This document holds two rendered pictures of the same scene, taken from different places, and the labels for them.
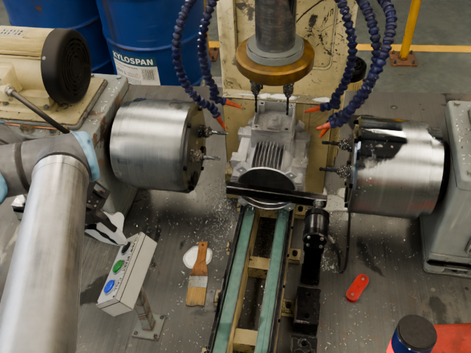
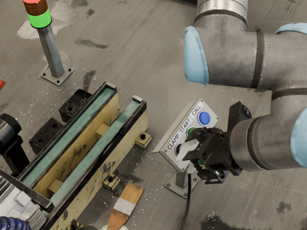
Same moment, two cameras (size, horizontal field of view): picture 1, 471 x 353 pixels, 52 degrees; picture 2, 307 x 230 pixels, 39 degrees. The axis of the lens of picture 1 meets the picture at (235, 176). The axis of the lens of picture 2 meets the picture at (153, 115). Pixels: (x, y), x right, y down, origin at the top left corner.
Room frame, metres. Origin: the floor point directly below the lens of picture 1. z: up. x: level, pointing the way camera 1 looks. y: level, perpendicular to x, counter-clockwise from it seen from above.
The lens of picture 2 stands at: (1.11, 0.38, 1.88)
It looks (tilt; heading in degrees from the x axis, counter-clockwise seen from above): 54 degrees down; 202
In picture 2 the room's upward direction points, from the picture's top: 3 degrees counter-clockwise
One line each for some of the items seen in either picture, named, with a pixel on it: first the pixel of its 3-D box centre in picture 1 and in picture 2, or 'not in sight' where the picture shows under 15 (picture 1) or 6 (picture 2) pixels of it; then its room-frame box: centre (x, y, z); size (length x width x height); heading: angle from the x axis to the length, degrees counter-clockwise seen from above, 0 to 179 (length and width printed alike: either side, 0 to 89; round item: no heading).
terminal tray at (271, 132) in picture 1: (273, 126); not in sight; (0.97, -0.11, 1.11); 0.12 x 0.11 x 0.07; 167
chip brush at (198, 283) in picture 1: (199, 272); (119, 216); (0.73, 0.12, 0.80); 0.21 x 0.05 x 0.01; 174
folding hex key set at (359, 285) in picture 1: (357, 288); not in sight; (0.65, -0.30, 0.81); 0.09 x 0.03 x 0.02; 139
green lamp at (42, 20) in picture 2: not in sight; (39, 15); (0.33, -0.27, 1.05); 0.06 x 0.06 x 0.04
